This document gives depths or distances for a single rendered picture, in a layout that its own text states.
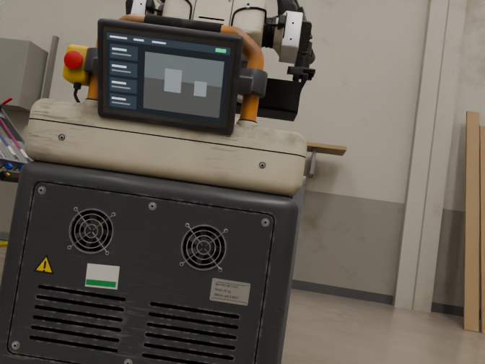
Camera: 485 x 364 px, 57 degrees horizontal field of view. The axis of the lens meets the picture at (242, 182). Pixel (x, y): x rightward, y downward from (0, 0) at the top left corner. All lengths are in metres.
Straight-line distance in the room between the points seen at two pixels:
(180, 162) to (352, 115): 3.52
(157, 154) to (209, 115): 0.12
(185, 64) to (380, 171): 3.53
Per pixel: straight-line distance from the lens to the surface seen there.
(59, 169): 0.91
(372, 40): 4.51
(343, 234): 4.16
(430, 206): 4.20
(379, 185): 4.22
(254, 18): 1.27
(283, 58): 1.37
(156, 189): 0.84
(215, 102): 0.82
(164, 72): 0.83
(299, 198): 1.63
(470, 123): 4.31
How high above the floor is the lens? 0.65
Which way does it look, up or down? 3 degrees up
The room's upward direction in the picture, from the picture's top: 8 degrees clockwise
